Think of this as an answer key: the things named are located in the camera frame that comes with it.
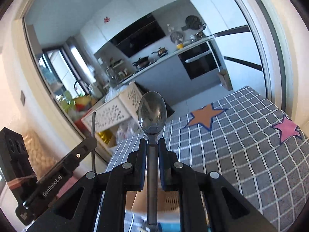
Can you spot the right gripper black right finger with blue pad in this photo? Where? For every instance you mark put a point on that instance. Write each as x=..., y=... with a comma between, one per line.
x=208, y=202

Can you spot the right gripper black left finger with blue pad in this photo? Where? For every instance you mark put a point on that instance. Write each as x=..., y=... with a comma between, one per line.
x=97, y=203

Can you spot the grey checked tablecloth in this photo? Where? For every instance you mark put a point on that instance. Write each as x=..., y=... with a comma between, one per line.
x=245, y=148

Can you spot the white perforated plastic basket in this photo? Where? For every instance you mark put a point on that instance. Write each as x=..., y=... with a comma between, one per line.
x=117, y=110

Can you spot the brown cardboard box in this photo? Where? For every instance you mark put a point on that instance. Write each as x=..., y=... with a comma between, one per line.
x=225, y=80

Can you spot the black built-in oven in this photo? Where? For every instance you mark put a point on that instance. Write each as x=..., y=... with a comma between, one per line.
x=200, y=60

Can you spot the black wok on stove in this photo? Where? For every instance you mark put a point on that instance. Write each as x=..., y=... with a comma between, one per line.
x=141, y=62

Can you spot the brass pot on stove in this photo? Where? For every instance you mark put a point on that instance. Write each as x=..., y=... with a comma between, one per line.
x=161, y=52

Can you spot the black range hood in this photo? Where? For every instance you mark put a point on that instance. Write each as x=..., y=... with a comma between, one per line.
x=137, y=36

